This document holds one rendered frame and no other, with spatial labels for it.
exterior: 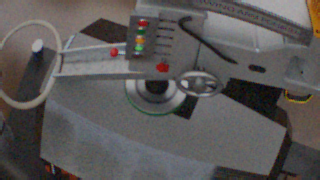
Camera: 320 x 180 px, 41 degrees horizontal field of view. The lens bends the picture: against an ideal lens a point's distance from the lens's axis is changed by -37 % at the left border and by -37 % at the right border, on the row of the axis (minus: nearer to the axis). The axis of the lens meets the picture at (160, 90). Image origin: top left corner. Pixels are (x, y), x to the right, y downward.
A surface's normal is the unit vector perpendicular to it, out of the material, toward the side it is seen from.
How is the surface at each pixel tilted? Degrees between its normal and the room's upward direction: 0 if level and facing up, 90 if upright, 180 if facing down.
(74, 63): 16
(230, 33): 4
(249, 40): 4
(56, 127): 45
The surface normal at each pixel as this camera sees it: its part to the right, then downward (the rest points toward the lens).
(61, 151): -0.19, 0.29
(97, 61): -0.20, -0.45
